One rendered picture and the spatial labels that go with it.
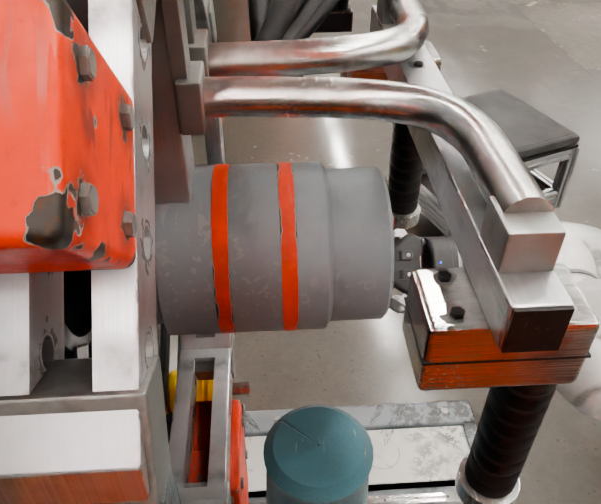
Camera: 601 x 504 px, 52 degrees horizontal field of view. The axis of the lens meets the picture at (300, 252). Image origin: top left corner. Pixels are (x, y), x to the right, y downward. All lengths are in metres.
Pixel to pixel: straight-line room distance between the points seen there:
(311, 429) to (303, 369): 1.00
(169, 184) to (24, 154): 0.29
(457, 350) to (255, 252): 0.18
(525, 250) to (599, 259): 0.57
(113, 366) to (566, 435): 1.35
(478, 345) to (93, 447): 0.19
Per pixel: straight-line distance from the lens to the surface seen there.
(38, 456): 0.27
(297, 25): 0.52
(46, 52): 0.18
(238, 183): 0.47
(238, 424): 0.74
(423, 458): 1.32
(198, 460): 0.71
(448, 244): 0.82
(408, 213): 0.71
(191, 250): 0.45
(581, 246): 0.85
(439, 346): 0.33
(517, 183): 0.32
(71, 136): 0.18
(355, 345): 1.58
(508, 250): 0.30
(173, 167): 0.45
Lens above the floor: 1.18
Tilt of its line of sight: 40 degrees down
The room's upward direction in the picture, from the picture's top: straight up
